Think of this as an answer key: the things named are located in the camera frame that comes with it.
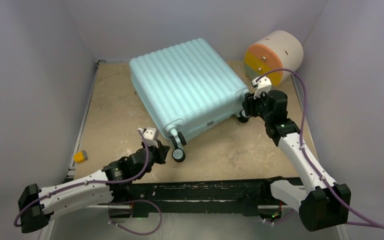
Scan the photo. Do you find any light blue suitcase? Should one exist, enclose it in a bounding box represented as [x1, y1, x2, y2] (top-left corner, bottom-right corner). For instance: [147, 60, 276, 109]
[129, 38, 249, 163]

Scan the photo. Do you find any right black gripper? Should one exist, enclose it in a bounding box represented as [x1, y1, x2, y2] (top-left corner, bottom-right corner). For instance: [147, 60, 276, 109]
[242, 89, 272, 123]

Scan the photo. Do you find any round pastel drawer cabinet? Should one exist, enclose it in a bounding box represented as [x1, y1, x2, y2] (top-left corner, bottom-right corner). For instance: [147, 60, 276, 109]
[243, 30, 304, 80]

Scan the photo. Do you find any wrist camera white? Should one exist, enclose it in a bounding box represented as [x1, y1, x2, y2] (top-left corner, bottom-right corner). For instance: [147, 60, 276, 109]
[137, 127, 160, 148]
[251, 76, 272, 99]

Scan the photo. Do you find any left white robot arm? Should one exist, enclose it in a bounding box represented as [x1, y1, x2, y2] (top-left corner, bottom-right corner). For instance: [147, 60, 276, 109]
[13, 140, 170, 234]

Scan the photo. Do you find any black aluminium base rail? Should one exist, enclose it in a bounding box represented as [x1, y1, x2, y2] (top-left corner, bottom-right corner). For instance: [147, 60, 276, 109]
[99, 176, 304, 218]

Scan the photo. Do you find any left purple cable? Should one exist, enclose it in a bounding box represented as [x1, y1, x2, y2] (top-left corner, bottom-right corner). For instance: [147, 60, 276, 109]
[13, 129, 163, 236]

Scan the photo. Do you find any yellow grey small block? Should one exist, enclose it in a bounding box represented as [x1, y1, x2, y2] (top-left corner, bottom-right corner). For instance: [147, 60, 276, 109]
[73, 150, 88, 163]

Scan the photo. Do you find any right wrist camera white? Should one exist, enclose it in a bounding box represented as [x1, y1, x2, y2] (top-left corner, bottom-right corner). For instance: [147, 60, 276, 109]
[251, 76, 272, 99]

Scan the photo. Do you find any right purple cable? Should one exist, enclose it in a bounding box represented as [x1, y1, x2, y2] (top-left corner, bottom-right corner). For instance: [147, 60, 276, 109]
[254, 68, 384, 232]

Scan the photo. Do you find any purple cable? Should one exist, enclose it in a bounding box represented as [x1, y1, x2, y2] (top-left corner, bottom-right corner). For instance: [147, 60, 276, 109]
[254, 68, 384, 232]
[13, 129, 163, 236]

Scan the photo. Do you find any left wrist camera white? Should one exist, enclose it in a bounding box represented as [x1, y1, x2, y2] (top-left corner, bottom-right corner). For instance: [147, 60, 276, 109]
[137, 127, 160, 148]

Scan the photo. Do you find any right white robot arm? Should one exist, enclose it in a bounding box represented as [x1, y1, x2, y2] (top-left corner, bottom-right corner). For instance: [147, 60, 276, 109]
[242, 90, 351, 232]

